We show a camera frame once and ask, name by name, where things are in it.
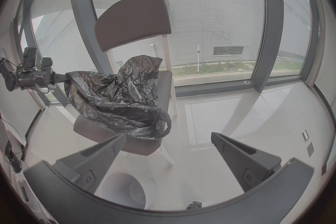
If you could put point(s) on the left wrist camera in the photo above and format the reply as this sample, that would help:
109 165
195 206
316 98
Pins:
46 62

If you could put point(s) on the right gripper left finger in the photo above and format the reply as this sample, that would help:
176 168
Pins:
91 162

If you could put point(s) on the window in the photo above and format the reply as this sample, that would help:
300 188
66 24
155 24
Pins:
273 34

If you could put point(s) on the white trash bin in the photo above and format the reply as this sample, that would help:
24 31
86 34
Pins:
118 183

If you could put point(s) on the black plastic bag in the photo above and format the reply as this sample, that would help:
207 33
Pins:
118 97

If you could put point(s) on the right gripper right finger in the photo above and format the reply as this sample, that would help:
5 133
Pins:
244 162

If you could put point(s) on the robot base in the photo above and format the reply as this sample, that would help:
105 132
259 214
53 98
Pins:
18 181

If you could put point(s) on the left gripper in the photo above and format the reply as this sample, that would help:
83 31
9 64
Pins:
31 79

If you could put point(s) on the grey chair with white legs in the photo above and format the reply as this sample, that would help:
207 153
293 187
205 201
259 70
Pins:
131 23

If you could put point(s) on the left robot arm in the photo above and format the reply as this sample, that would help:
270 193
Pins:
9 78

